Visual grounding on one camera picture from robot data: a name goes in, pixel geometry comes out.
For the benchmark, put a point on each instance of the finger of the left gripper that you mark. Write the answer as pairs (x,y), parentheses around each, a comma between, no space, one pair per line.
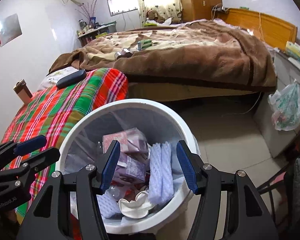
(33,165)
(12,149)

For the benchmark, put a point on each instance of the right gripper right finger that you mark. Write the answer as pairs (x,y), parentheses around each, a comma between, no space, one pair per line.
(247,216)

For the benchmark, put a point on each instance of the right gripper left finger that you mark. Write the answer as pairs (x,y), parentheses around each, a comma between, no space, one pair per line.
(49,215)

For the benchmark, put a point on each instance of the purple milk carton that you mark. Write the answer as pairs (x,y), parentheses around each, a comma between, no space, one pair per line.
(133,141)

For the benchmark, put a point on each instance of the white foam fruit net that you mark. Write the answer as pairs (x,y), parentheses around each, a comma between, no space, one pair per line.
(161,189)

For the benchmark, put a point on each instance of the patterned paper cup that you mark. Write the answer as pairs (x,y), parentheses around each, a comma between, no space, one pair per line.
(137,208)

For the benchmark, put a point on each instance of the white round trash bin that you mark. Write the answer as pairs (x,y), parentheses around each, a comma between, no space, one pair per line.
(89,139)

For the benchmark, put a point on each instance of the plaid red green tablecloth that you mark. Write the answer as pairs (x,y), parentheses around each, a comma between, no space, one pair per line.
(54,112)

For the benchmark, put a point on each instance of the brown beige thermos cup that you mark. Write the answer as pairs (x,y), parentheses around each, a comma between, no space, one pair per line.
(23,92)

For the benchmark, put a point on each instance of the floral white pillow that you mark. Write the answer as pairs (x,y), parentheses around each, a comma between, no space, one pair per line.
(52,79)

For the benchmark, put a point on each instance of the dark blue glasses case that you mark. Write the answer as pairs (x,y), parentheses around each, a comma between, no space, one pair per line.
(71,79)

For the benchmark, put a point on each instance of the white side cabinet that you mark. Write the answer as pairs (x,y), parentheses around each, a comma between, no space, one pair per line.
(287,69)

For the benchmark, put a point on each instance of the green white plastic bag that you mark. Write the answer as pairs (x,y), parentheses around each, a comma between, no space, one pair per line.
(285,107)

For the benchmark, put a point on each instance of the small toy on blanket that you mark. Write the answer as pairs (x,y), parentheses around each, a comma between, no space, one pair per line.
(124,53)

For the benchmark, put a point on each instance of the small green box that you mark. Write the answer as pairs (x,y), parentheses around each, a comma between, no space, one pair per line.
(143,44)

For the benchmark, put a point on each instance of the small window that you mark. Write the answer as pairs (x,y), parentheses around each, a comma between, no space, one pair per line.
(117,7)

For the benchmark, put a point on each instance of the brown teddy bear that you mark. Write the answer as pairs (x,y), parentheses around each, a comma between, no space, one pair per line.
(153,15)

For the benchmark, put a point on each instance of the brown fleece blanket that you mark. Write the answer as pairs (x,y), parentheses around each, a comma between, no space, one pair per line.
(202,53)

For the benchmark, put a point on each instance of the wooden headboard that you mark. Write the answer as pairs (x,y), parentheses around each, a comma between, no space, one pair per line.
(270,29)

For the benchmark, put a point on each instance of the silver wall poster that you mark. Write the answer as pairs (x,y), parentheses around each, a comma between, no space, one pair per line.
(9,29)

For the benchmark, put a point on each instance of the cluttered wall shelf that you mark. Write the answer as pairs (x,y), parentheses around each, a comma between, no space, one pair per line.
(87,33)

